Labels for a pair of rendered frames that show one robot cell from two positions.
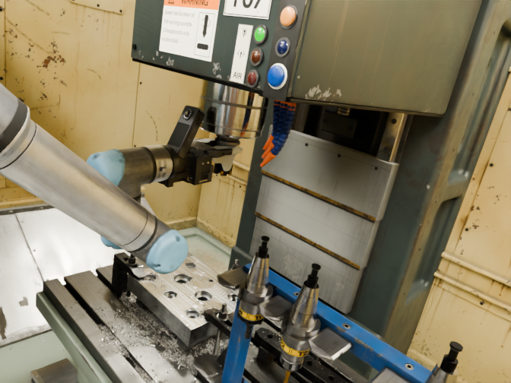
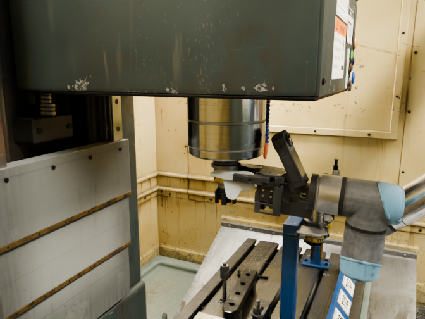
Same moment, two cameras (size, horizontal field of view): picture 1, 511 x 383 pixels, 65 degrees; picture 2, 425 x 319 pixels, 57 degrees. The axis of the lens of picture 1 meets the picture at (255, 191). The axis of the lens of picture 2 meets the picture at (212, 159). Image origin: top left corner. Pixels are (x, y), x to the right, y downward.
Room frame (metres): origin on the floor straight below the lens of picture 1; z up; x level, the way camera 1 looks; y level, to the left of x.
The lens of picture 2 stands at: (1.20, 0.86, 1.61)
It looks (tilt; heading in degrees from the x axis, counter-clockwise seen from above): 12 degrees down; 254
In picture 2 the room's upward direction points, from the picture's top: straight up
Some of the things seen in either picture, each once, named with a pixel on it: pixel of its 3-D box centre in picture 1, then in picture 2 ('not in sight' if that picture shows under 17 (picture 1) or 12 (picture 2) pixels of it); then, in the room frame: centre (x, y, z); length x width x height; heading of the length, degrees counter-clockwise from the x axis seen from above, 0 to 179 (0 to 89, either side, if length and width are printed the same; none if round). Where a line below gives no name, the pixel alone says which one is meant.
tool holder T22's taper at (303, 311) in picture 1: (306, 302); not in sight; (0.58, -0.12, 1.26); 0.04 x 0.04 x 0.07
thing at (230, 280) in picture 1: (234, 279); (312, 231); (0.68, 0.01, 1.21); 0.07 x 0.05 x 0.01; 139
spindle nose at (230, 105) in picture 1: (233, 106); (226, 124); (0.95, 0.09, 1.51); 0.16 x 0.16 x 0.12
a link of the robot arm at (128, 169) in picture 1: (120, 170); (370, 202); (0.72, 0.26, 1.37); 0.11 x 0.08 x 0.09; 144
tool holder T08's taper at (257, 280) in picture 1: (259, 271); (317, 207); (0.65, -0.03, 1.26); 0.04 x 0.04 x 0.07
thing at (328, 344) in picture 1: (327, 344); not in sight; (0.54, -0.16, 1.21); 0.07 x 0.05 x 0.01; 139
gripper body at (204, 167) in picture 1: (185, 162); (285, 190); (0.85, 0.16, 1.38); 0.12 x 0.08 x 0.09; 144
